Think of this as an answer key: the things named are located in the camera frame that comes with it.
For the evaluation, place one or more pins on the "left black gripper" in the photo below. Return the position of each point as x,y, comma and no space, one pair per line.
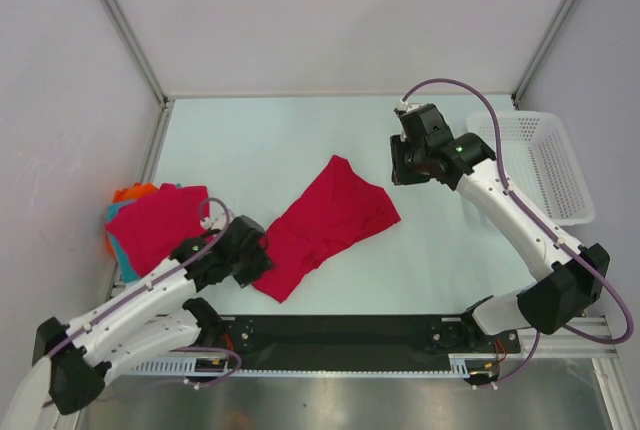
261,263

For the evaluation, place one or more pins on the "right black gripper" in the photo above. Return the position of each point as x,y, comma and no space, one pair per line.
399,173

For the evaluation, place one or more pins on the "red t shirt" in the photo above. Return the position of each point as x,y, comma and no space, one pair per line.
151,227
337,210

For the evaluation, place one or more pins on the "white perforated plastic basket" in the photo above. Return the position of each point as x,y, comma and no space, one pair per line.
539,157

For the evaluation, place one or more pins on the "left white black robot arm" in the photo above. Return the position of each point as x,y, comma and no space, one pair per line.
161,312

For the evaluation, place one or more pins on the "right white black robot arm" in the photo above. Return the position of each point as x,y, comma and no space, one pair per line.
567,275

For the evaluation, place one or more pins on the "folded red t shirt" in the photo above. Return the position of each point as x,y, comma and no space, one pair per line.
151,227

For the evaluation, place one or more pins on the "teal t shirt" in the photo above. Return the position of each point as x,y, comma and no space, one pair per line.
128,274

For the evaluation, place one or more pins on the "orange t shirt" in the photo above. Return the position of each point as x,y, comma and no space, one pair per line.
135,192

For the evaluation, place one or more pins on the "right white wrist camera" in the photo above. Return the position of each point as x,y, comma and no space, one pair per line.
402,107

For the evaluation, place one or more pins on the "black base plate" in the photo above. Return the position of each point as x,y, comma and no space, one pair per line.
357,343

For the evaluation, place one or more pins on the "left slotted cable duct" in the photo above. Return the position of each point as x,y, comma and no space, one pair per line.
184,366

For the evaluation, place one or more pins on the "slotted cable duct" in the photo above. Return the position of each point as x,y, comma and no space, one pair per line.
478,364
184,366

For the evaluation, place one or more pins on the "right slotted cable duct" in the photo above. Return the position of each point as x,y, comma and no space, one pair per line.
478,364

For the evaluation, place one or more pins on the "aluminium frame rail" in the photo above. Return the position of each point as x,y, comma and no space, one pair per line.
566,345

